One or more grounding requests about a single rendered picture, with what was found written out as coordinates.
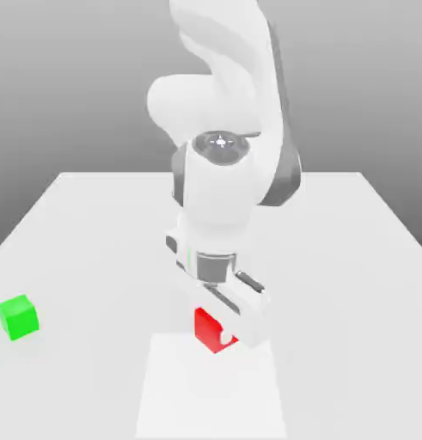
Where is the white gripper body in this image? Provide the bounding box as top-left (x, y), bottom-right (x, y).
top-left (182, 270), bottom-right (272, 348)

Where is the small red cube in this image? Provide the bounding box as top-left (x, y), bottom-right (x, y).
top-left (193, 307), bottom-right (240, 355)

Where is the small green cube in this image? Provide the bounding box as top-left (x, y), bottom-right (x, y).
top-left (0, 293), bottom-right (40, 342)

